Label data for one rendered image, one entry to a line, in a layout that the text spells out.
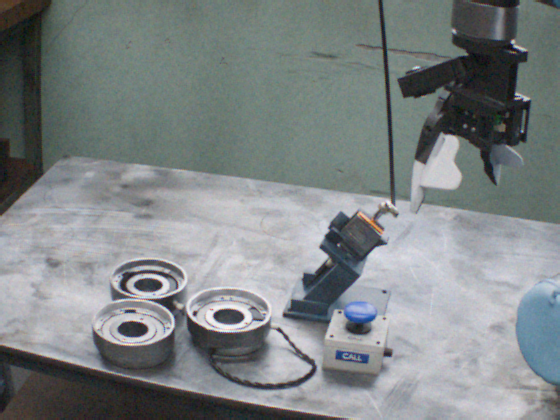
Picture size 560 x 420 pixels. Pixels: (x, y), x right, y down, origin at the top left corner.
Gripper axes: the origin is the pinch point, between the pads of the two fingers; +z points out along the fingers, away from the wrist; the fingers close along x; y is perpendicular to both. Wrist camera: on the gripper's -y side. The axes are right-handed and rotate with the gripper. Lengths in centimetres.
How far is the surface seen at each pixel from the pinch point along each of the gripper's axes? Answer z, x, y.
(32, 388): 47, -32, -53
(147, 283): 19.9, -20.4, -32.0
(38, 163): 75, 40, -202
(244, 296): 18.7, -12.7, -20.8
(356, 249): 12.5, -0.4, -14.1
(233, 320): 20.8, -15.3, -19.6
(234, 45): 30, 83, -152
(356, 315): 14.8, -8.8, -4.8
